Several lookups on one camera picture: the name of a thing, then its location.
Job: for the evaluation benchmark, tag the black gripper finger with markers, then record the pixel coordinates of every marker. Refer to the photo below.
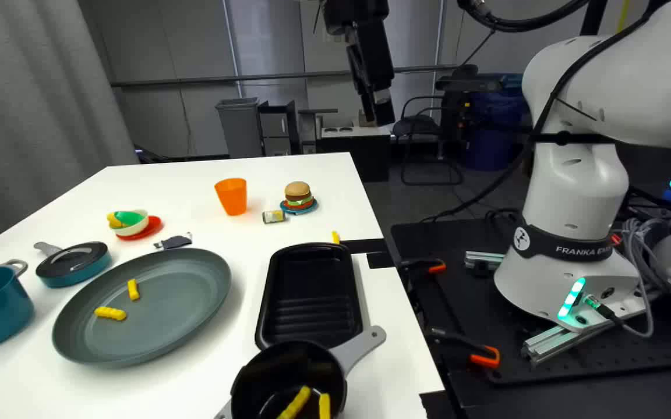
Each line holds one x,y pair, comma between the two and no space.
368,96
386,105

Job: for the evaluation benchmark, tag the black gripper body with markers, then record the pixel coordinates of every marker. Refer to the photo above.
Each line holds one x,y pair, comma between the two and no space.
367,37

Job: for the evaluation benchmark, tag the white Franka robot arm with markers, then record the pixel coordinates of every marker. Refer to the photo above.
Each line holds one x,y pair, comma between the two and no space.
576,194

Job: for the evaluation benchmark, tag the small teal plate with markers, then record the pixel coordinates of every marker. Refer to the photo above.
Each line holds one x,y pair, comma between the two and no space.
309,208

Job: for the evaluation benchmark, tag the small red plate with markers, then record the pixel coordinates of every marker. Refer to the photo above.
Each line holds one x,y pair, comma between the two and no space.
153,228

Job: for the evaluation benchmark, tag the gray plate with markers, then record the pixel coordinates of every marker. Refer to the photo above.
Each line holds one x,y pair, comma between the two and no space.
174,311

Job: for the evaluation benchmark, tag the gray cabinet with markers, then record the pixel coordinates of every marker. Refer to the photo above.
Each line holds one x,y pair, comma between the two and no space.
279,128

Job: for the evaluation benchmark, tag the blue bin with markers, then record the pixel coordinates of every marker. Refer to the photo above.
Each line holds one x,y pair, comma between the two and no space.
491,132

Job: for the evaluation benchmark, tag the toy burger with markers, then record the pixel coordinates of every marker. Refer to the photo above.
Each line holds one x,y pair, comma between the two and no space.
300,192

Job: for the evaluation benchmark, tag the gray bin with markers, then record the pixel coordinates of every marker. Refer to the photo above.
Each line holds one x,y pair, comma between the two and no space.
238,128

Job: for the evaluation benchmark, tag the small toy can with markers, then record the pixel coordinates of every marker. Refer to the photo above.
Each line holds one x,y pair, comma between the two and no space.
274,215

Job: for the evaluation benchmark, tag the orange plastic cup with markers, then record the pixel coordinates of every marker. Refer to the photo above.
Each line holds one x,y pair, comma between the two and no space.
232,197

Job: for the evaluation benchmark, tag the black rectangular tray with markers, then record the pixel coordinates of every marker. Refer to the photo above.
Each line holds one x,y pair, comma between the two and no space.
312,299

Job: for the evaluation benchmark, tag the black perforated base board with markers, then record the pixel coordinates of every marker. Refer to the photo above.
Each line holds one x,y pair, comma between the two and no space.
459,311

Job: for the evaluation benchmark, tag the small dark clip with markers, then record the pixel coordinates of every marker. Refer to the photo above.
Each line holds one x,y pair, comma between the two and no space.
174,240

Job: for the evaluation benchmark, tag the green yellow white toy food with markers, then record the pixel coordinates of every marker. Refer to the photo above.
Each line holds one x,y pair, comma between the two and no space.
128,221

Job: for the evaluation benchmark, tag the small dark grey pan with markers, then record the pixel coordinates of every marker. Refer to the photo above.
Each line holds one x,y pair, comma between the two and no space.
71,264

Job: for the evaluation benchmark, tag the silver aluminium rail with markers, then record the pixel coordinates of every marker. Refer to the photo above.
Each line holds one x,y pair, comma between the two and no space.
560,340

